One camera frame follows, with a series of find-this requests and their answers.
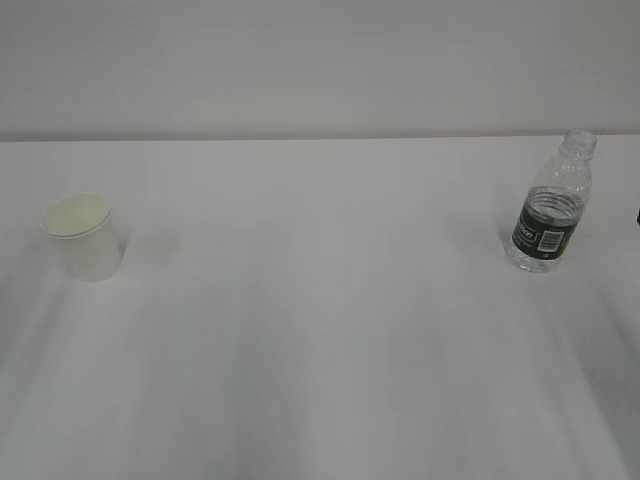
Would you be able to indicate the white paper cup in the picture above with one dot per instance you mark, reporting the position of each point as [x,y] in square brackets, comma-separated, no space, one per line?
[80,226]

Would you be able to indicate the clear water bottle green label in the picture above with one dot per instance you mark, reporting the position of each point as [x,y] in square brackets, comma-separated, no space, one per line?
[554,205]

